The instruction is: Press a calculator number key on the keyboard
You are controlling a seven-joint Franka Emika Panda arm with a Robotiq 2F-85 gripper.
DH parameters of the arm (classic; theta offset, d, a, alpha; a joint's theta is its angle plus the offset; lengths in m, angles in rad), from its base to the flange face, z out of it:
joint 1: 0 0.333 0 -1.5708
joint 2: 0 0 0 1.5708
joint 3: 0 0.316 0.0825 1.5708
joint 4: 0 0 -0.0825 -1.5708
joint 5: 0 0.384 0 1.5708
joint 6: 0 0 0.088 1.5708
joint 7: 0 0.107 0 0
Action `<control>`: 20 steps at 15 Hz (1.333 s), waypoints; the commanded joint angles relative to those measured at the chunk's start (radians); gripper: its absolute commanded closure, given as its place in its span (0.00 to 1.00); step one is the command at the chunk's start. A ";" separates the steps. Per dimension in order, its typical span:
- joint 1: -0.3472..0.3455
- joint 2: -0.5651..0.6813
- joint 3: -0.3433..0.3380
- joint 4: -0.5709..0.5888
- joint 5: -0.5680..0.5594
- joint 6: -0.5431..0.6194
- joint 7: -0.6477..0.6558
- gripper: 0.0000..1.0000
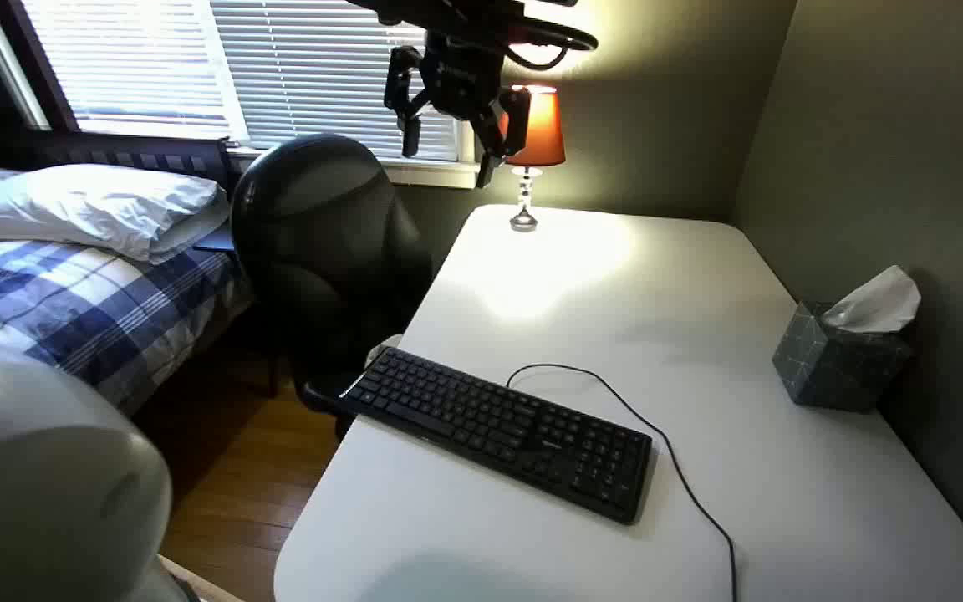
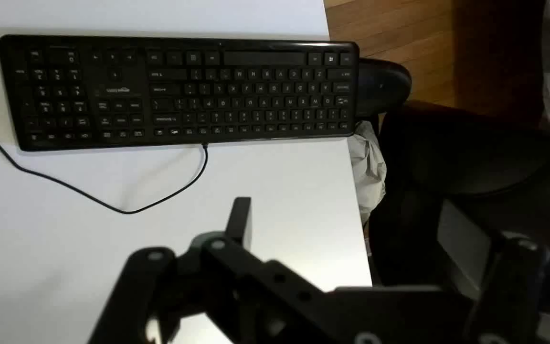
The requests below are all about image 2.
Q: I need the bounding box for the white crumpled plastic bag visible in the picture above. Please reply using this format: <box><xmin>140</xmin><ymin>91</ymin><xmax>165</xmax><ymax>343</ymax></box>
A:
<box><xmin>346</xmin><ymin>119</ymin><xmax>390</xmax><ymax>226</ymax></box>

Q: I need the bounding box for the black office chair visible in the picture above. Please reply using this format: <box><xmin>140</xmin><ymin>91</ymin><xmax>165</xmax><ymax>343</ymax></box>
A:
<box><xmin>354</xmin><ymin>58</ymin><xmax>550</xmax><ymax>322</ymax></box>

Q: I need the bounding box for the black keyboard cable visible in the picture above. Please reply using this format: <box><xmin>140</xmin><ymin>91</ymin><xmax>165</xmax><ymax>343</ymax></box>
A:
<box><xmin>0</xmin><ymin>112</ymin><xmax>212</xmax><ymax>217</ymax></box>

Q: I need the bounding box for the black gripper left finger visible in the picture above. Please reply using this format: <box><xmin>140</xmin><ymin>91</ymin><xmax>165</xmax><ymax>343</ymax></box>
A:
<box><xmin>88</xmin><ymin>196</ymin><xmax>329</xmax><ymax>344</ymax></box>

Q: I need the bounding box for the black computer keyboard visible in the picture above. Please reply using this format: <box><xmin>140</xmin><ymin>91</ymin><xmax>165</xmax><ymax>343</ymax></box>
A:
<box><xmin>0</xmin><ymin>33</ymin><xmax>361</xmax><ymax>154</ymax></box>

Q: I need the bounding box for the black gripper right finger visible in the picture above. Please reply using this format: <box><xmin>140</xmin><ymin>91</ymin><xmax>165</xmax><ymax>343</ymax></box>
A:
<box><xmin>464</xmin><ymin>230</ymin><xmax>550</xmax><ymax>344</ymax></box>

